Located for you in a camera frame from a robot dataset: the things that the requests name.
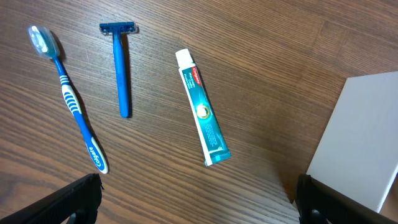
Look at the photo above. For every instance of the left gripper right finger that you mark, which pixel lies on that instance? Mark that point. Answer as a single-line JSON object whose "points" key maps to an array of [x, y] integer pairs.
{"points": [[319, 204]]}

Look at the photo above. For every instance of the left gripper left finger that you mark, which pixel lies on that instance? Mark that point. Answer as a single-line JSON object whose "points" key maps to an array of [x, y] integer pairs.
{"points": [[76, 203]]}

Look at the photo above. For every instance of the white cardboard box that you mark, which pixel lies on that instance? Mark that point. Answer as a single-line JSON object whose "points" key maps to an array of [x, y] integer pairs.
{"points": [[357, 154]]}

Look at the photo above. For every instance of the teal Colgate toothpaste tube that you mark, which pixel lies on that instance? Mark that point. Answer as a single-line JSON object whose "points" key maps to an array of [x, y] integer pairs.
{"points": [[212, 141]]}

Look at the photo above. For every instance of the blue white toothbrush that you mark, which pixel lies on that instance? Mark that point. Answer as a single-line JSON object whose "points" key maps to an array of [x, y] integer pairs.
{"points": [[46, 46]]}

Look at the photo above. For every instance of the blue disposable razor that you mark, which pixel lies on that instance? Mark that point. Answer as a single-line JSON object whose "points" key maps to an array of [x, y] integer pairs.
{"points": [[116, 30]]}

